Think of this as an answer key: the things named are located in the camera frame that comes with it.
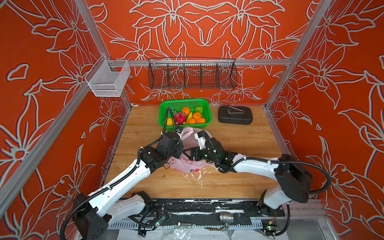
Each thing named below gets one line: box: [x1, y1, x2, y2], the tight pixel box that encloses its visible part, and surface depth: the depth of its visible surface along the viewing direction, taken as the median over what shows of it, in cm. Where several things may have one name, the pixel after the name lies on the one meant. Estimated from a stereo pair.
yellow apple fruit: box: [166, 117, 174, 126], surface depth 105 cm
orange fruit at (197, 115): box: [192, 112, 202, 120], surface depth 109 cm
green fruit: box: [195, 105, 204, 113], surface depth 112 cm
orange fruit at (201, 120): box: [196, 118, 206, 124], surface depth 105 cm
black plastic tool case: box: [218, 105, 253, 125], surface depth 108 cm
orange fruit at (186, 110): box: [182, 107, 191, 116], surface depth 112 cm
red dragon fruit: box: [174, 112, 187, 125], surface depth 105 cm
